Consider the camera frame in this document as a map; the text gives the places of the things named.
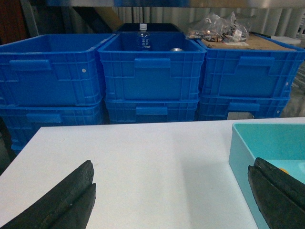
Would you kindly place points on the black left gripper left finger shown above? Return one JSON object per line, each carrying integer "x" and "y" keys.
{"x": 68, "y": 205}

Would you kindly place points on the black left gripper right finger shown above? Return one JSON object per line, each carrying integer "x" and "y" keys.
{"x": 279, "y": 196}

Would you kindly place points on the teal plastic box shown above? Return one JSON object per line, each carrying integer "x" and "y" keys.
{"x": 282, "y": 145}

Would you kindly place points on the blue crate lower left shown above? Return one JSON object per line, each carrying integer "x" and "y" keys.
{"x": 24, "y": 122}

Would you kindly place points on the blue crate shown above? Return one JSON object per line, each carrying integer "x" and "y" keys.
{"x": 250, "y": 73}
{"x": 53, "y": 70}
{"x": 212, "y": 108}
{"x": 134, "y": 112}
{"x": 154, "y": 75}
{"x": 24, "y": 122}

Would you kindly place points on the blue crate lower middle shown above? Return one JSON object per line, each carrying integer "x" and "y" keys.
{"x": 134, "y": 112}

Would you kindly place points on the blue crate lower right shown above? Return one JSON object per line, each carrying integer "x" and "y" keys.
{"x": 212, "y": 108}

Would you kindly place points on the blue crate upper right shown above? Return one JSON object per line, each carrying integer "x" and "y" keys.
{"x": 250, "y": 73}

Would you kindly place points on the blue crate upper left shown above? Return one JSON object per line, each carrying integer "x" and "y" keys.
{"x": 53, "y": 70}

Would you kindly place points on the brown cardboard sheet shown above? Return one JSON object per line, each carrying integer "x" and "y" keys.
{"x": 252, "y": 43}

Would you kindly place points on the blue crate upper middle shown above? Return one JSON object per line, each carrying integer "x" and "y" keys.
{"x": 154, "y": 75}

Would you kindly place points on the clear water bottle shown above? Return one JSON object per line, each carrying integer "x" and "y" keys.
{"x": 143, "y": 38}

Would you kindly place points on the silver metal can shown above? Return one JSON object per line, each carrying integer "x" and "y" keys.
{"x": 176, "y": 50}

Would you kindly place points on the clear bag of parts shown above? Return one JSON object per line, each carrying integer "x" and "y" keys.
{"x": 213, "y": 28}

